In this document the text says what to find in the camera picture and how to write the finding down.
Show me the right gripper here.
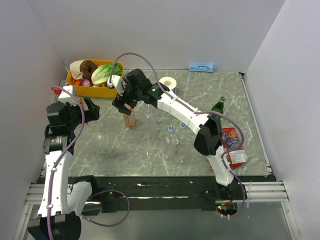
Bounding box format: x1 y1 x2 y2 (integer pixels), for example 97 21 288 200
112 78 142 117

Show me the orange drink bottle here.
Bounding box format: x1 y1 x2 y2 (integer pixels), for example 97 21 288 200
122 104 137 128

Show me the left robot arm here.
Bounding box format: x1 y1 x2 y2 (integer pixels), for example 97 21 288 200
27 97 100 240

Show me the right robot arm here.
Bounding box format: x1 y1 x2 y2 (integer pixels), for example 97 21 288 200
107 68 240 200

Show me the green glass bottle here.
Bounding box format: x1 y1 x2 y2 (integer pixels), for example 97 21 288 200
211 96 226 114

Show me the yellow plastic bin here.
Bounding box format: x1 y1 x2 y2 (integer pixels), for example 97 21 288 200
66 59 124 99

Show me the toilet paper roll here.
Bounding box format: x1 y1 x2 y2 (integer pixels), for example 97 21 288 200
159 76 177 93

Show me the toy lettuce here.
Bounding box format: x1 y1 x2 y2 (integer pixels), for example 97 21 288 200
91 62 122 85

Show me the purple toy onion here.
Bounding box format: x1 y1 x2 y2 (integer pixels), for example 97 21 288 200
80 79 91 87

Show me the beige plush toy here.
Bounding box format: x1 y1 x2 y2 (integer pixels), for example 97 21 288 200
69 60 84 80

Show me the brown plush donut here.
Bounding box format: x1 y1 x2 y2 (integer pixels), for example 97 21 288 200
79 60 98 80

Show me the blue tissue pack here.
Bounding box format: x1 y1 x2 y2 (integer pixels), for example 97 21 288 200
188 64 216 73

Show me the red snack bag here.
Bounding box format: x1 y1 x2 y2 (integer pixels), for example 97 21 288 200
222 127 248 169

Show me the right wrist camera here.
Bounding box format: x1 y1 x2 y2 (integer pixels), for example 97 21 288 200
107 75 124 96

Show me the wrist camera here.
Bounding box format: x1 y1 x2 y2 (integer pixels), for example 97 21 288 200
51 85 79 106
107 75 124 96

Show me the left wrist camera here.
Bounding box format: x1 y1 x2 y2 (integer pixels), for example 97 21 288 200
51 85 79 106

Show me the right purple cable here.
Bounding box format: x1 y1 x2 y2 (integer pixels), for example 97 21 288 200
109 52 248 218

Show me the black base frame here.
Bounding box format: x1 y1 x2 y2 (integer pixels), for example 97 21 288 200
36 174 277 213

